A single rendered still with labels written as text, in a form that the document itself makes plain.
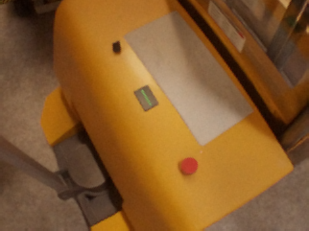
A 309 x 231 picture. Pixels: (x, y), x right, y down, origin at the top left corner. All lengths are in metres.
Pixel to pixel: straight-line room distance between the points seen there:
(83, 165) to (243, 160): 0.67
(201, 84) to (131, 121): 0.20
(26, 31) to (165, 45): 1.45
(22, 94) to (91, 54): 1.11
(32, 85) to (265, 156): 1.48
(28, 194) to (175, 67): 1.18
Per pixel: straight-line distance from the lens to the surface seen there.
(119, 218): 1.33
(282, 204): 1.81
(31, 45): 2.16
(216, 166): 0.82
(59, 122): 1.48
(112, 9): 1.02
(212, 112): 0.86
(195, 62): 0.91
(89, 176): 1.29
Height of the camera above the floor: 1.68
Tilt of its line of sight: 68 degrees down
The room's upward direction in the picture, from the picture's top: 2 degrees counter-clockwise
